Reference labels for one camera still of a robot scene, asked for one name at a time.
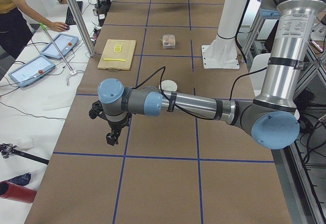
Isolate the teach pendant upper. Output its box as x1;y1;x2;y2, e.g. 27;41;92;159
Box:
40;34;78;60

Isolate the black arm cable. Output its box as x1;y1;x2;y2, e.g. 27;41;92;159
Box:
134;66;268;120

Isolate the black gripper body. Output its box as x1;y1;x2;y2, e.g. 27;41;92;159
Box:
106;116;131;146

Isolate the teach pendant lower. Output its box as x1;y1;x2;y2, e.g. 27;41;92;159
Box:
9;55;55;88

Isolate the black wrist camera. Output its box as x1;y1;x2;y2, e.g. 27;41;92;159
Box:
89;100;105;119

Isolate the black keyboard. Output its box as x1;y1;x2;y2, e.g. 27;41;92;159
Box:
65;1;84;25

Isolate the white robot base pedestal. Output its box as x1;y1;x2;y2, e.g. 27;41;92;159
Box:
202;0;249;69

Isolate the aluminium frame post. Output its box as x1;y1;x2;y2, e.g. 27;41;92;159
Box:
67;0;95;57

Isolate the wooden cutting board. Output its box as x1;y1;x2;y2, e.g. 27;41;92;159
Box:
97;39;137;71

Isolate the teach pendant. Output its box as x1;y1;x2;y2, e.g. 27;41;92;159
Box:
40;34;78;60
9;55;55;88

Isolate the white chair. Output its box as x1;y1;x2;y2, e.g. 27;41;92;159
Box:
250;53;270;96

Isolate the white paper bowl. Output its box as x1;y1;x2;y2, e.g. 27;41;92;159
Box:
159;80;178;92

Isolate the clear plastic egg box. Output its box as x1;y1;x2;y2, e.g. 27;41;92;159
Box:
162;34;176;49

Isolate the person in yellow shirt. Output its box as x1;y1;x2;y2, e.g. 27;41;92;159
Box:
1;0;68;59

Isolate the yellow plastic knife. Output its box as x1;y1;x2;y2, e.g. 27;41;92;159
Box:
103;58;126;62

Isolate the red cylinder bottle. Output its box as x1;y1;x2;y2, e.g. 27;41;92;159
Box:
1;181;37;204

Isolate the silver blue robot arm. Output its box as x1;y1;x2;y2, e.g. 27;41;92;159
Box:
97;0;325;149

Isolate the black tripod stand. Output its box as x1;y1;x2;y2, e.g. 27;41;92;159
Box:
1;144;49;165

